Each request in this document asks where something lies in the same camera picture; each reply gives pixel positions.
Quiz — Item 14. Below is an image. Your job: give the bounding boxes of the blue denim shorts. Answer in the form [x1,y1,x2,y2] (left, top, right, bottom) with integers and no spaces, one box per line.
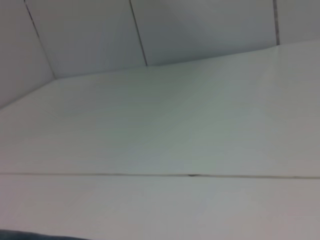
[0,229,94,240]

